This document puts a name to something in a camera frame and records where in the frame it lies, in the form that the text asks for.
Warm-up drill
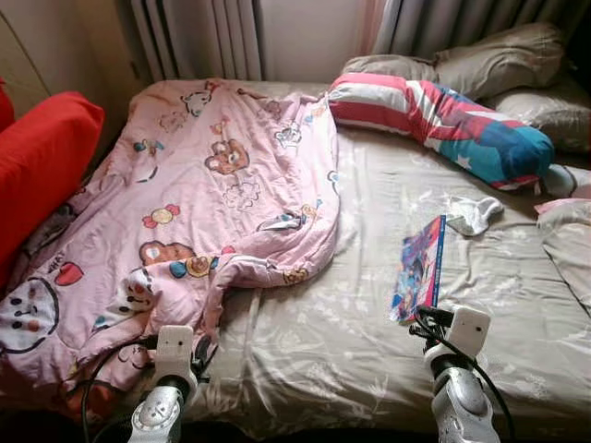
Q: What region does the white cartoon print pillow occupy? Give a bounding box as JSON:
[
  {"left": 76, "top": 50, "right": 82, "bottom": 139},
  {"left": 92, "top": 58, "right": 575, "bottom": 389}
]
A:
[{"left": 539, "top": 163, "right": 591, "bottom": 200}]

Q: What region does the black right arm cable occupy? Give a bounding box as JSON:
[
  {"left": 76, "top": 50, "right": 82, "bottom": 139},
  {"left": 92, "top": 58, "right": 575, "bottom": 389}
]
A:
[{"left": 409, "top": 307, "right": 516, "bottom": 437}]

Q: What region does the long red sofa cushion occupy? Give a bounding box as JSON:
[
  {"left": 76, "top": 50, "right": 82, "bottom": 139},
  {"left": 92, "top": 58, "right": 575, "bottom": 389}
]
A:
[{"left": 0, "top": 90, "right": 105, "bottom": 282}]

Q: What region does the white crumpled sock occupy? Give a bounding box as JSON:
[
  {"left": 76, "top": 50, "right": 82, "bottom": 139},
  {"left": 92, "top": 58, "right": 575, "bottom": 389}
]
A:
[{"left": 446, "top": 195, "right": 505, "bottom": 237}]

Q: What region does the beige floral bed sheet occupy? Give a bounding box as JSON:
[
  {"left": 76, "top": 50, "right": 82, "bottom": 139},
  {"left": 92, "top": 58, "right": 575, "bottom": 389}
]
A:
[{"left": 129, "top": 78, "right": 591, "bottom": 440}]

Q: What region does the pink cartoon print quilt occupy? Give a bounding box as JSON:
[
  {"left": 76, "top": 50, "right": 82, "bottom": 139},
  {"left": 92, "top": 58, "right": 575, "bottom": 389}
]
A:
[{"left": 0, "top": 78, "right": 342, "bottom": 409}]

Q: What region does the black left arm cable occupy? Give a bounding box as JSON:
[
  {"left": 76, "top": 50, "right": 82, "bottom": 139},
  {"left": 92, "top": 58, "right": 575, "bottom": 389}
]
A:
[{"left": 80, "top": 335, "right": 156, "bottom": 443}]

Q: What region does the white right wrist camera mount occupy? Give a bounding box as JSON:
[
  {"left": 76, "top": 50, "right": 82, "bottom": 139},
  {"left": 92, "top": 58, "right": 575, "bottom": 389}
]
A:
[{"left": 447, "top": 305, "right": 491, "bottom": 363}]

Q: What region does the beige pillow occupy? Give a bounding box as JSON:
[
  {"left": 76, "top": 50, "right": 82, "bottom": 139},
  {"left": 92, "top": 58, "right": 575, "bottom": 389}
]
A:
[
  {"left": 343, "top": 54, "right": 440, "bottom": 85},
  {"left": 434, "top": 23, "right": 567, "bottom": 102},
  {"left": 484, "top": 83, "right": 591, "bottom": 154}
]

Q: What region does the colourful picture book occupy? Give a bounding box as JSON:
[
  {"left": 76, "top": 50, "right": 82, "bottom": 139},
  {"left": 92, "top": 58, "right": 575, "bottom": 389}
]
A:
[{"left": 390, "top": 215, "right": 448, "bottom": 325}]

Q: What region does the beige blanket with pink edge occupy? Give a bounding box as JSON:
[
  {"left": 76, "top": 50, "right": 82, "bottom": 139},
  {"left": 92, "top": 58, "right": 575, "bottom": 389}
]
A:
[{"left": 535, "top": 198, "right": 591, "bottom": 310}]

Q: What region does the striped red blue bolster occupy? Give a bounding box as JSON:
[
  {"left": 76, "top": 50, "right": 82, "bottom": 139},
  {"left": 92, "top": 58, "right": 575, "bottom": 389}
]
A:
[{"left": 328, "top": 72, "right": 556, "bottom": 191}]

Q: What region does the red sofa back cushion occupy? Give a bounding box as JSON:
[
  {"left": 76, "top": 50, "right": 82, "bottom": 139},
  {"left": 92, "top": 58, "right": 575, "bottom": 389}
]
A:
[{"left": 0, "top": 78, "right": 16, "bottom": 132}]

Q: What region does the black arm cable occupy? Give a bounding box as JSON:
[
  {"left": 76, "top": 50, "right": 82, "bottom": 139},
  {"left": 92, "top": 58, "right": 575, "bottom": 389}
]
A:
[
  {"left": 409, "top": 307, "right": 516, "bottom": 437},
  {"left": 80, "top": 335, "right": 156, "bottom": 443}
]

